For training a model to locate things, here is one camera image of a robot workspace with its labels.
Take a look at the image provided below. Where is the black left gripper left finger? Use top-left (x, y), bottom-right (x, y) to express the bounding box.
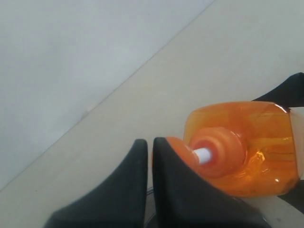
top-left (45, 139), bottom-right (148, 228)

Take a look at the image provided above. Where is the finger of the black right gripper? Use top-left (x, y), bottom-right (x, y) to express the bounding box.
top-left (278, 180), bottom-right (304, 220)
top-left (253, 72), bottom-right (304, 107)

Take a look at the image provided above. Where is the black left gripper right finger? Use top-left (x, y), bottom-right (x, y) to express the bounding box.
top-left (152, 137), bottom-right (268, 228)

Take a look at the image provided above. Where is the orange dish soap pump bottle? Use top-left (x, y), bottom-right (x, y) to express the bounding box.
top-left (152, 101), bottom-right (304, 197)

